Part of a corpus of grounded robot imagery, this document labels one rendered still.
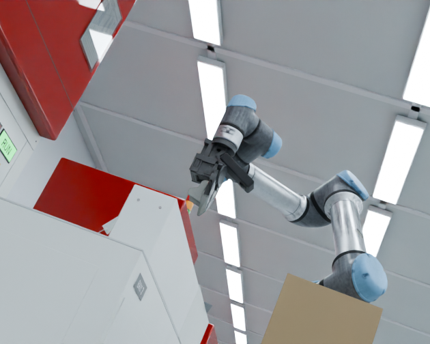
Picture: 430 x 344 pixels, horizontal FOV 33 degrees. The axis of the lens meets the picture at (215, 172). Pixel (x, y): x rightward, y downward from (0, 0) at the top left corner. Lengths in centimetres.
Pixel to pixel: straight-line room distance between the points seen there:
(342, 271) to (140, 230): 69
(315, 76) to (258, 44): 36
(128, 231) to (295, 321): 53
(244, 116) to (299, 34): 195
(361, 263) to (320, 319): 22
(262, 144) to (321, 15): 178
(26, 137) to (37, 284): 87
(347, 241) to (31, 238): 96
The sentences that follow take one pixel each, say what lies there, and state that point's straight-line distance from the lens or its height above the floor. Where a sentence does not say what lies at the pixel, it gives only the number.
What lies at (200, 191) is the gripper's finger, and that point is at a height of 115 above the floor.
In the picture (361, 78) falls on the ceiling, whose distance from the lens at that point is 401.
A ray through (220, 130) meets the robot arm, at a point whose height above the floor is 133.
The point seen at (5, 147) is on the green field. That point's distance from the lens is 207.
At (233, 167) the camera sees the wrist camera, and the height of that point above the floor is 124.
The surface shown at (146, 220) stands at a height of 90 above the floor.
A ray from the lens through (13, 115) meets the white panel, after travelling 206.
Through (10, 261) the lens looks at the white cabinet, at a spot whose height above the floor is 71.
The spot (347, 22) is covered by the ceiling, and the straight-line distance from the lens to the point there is 369.
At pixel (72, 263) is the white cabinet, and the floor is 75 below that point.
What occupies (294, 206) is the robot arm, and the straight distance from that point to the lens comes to 224.
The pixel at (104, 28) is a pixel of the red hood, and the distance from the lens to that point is 229.
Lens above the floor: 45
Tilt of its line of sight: 24 degrees up
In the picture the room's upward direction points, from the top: 24 degrees clockwise
